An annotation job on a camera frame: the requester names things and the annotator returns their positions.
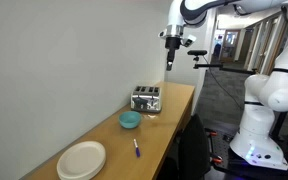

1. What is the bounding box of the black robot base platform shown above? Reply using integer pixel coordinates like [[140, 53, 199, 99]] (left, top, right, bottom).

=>
[[205, 127, 288, 180]]

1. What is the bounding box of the silver four-slot toaster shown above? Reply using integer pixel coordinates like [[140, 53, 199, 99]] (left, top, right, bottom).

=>
[[130, 85, 163, 114]]

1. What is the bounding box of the white marker with purple cap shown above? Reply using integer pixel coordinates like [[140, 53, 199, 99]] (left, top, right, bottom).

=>
[[132, 138, 141, 158]]

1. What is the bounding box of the wooden framed door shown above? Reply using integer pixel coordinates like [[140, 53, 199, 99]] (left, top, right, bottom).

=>
[[220, 29, 241, 63]]

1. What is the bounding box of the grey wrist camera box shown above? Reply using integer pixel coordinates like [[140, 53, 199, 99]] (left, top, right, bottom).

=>
[[183, 34, 197, 48]]

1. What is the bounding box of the black chair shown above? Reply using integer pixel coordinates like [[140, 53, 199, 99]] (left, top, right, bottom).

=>
[[178, 113, 212, 180]]

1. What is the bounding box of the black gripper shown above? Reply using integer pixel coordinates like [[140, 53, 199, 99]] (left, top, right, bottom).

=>
[[165, 36, 182, 72]]

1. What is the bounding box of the teal bowl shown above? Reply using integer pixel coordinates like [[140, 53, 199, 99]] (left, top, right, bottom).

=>
[[118, 110, 142, 130]]

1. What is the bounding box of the black cable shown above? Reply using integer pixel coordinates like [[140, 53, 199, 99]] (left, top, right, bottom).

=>
[[202, 55, 246, 111]]

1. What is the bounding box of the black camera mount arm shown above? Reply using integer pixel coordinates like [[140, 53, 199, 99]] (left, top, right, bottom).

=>
[[192, 55, 257, 75]]

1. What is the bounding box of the black stereo camera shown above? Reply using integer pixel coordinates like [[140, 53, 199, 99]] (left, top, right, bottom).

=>
[[187, 49, 208, 57]]

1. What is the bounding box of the white round plate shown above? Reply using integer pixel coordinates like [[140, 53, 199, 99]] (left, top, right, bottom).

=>
[[56, 140, 107, 180]]

